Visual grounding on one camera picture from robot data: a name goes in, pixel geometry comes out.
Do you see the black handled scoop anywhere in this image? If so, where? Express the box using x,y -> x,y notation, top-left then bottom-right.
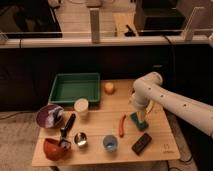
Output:
59,113 -> 76,148

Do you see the white horizontal rail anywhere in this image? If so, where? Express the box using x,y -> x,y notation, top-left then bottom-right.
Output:
0,35 -> 213,49

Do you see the white upright post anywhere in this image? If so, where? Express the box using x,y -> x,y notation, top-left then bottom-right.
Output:
89,8 -> 100,43

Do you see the black rectangular block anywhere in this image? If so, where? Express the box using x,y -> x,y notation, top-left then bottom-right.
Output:
132,133 -> 152,155

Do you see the yellow banana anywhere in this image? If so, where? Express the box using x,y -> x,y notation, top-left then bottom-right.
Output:
146,100 -> 154,114

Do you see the black tool on bench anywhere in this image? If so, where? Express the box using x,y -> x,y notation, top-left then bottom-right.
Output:
124,25 -> 136,37

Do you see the black monitor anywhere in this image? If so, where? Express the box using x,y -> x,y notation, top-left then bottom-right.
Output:
0,0 -> 62,39

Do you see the purple white bowl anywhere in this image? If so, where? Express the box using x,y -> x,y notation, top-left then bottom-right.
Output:
36,104 -> 64,129

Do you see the white cup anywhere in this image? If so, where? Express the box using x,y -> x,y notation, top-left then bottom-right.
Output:
74,98 -> 89,117

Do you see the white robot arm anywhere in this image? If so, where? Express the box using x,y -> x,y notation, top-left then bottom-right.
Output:
131,72 -> 213,139

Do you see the teal sponge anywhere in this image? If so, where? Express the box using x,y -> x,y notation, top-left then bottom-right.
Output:
130,113 -> 148,131

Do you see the red bowl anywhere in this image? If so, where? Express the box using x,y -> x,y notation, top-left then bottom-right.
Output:
43,138 -> 71,161

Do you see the small metal cup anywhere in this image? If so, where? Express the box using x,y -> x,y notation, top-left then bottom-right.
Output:
74,132 -> 87,148

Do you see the white angled bracket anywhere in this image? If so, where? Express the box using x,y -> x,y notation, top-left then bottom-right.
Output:
182,6 -> 205,41

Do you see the blue cup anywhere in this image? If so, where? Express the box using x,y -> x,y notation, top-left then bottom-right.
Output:
103,135 -> 118,152

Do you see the black box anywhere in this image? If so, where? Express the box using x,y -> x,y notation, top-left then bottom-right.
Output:
134,0 -> 185,36

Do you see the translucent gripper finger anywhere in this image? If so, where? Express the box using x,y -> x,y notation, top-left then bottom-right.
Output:
138,108 -> 147,124

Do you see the orange carrot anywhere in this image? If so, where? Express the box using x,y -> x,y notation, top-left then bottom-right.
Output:
118,115 -> 126,138

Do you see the green plastic tray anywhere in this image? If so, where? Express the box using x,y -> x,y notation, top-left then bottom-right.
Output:
48,73 -> 101,105

